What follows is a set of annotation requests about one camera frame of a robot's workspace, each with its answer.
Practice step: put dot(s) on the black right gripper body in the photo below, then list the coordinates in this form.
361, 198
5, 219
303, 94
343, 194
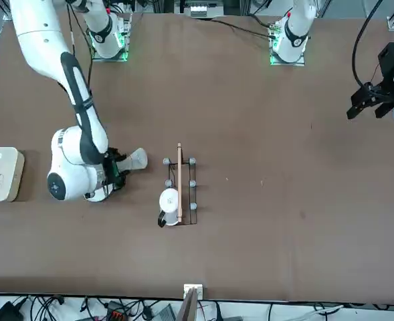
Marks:
109, 174

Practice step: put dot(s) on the transparent blue-capped sauce bottle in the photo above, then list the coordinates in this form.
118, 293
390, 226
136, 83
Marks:
134, 160

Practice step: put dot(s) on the beige lunch box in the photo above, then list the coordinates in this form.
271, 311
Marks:
2, 174

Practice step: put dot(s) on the post foot bracket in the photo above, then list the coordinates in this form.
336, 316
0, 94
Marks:
200, 291

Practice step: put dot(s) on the red black connector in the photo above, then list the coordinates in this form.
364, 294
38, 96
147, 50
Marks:
118, 314

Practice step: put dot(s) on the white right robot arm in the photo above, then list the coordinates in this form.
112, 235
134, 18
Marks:
39, 40

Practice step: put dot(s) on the aluminium camera post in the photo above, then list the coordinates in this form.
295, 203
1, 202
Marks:
188, 307

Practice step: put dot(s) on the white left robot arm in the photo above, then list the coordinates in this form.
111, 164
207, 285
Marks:
295, 36

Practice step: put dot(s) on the black power brick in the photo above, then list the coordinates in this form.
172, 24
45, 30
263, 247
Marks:
6, 312

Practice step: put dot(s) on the aluminium corner bracket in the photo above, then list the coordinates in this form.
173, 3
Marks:
393, 23

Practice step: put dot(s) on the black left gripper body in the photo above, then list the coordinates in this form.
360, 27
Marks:
390, 60

